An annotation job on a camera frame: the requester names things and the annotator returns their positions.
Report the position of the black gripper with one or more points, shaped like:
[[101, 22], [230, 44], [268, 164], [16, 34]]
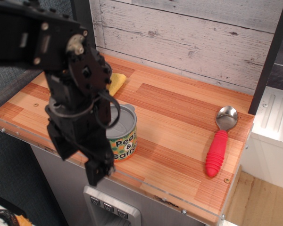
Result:
[[84, 129]]

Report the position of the peas and carrots toy can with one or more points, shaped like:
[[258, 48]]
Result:
[[123, 136]]

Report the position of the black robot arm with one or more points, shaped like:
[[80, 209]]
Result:
[[79, 107]]

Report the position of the grey toy fridge cabinet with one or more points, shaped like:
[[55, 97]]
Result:
[[67, 181]]

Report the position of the silver dispenser button panel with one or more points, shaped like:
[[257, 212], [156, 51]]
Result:
[[106, 210]]

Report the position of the orange black object bottom left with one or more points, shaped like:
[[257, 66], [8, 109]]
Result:
[[11, 215]]

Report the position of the yellow cloth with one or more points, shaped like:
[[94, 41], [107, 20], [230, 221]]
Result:
[[117, 80]]

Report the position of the white toy sink unit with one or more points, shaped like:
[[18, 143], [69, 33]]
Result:
[[263, 153]]

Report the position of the black left upright post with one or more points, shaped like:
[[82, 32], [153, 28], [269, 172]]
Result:
[[82, 13]]

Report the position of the black upright post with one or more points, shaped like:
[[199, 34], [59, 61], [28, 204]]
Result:
[[82, 13], [268, 65]]

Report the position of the red handled metal spoon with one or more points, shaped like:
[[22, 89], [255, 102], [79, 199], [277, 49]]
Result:
[[226, 119]]

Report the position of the black right upright post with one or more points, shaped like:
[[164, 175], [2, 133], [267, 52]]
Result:
[[268, 65]]

